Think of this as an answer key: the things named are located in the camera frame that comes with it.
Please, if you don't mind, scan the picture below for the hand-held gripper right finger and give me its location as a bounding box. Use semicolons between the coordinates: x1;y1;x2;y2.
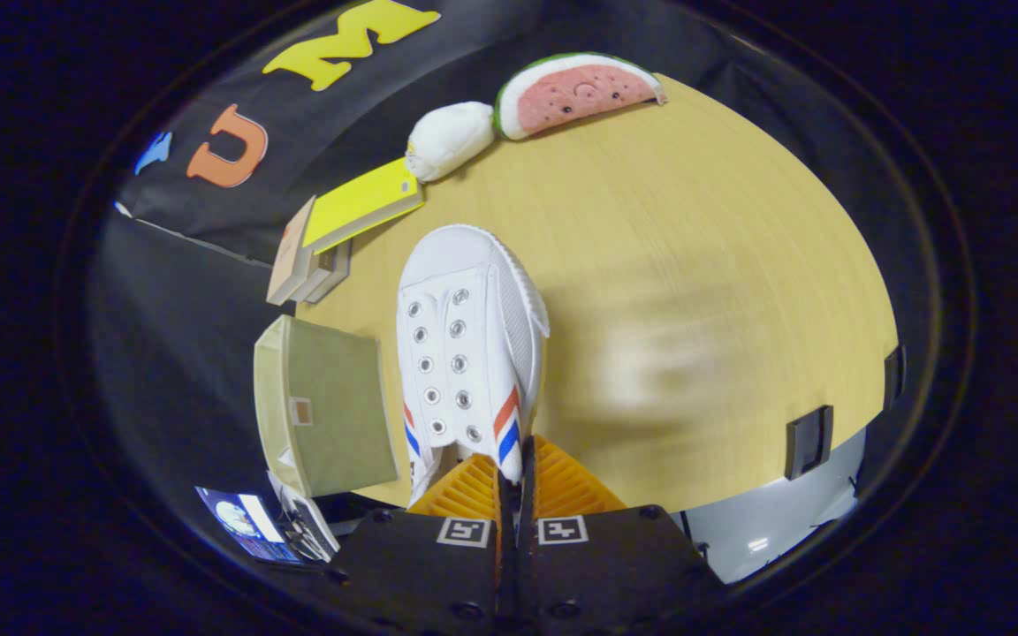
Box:
518;433;726;636

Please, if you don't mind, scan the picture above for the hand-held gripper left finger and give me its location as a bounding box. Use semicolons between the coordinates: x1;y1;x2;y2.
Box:
284;452;517;636

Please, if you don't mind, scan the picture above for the green fabric storage box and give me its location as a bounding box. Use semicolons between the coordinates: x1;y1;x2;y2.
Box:
252;314;400;499

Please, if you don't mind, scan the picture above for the white canvas shoe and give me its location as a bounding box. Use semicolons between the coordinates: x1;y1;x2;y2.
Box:
395;223;552;510

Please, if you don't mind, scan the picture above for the computer monitor screen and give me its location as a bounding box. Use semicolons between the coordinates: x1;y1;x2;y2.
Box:
194;485;303;564

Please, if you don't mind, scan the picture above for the black backdrop cloth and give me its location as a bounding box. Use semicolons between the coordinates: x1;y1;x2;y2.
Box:
89;0;925;541

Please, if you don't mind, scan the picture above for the beige paperback book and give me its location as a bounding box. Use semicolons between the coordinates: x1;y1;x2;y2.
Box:
265;195;318;307

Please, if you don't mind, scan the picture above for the yellow book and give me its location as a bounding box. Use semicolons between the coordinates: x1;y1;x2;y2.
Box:
300;156;427;256

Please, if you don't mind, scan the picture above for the white plush toy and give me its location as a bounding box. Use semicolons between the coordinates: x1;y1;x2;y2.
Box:
405;101;497;185

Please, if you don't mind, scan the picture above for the watermelon slice plush toy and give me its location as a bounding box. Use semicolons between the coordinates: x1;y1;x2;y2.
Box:
492;51;670;142

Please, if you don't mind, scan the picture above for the black table edge bracket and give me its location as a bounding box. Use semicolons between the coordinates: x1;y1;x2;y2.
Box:
784;404;835;481
882;344;908;410

